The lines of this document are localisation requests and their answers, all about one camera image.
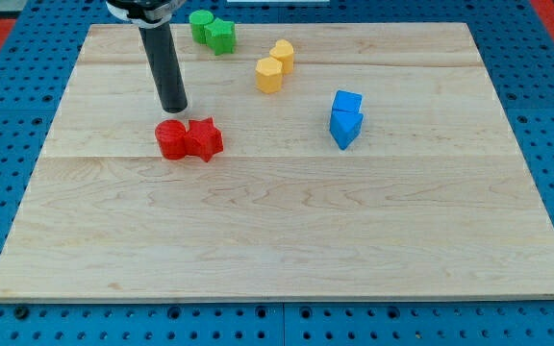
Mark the red cylinder block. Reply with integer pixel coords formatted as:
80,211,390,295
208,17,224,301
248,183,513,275
155,119,187,160

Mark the green cylinder block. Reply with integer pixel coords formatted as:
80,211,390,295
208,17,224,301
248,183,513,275
189,10,214,44

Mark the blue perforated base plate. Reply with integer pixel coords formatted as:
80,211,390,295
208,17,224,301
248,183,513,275
0,0,554,345

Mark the yellow heart block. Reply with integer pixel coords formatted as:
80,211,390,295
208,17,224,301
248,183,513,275
269,39,294,74

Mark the red star block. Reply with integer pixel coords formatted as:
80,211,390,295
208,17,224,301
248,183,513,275
184,117,223,162

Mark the yellow hexagon block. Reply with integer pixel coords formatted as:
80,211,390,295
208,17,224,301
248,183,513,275
255,57,283,93

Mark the green star block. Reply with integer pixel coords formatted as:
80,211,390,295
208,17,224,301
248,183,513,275
204,18,237,56

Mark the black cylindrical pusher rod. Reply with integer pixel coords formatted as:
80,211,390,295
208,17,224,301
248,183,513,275
139,22,188,113

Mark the wooden board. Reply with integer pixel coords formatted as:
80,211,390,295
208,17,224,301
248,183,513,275
0,22,554,304

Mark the blue triangle block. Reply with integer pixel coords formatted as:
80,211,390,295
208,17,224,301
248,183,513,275
329,111,364,150

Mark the blue cube block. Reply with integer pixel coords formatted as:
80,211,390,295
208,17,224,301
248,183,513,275
332,90,363,113

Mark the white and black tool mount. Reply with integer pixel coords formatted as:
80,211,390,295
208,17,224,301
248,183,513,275
106,0,186,29

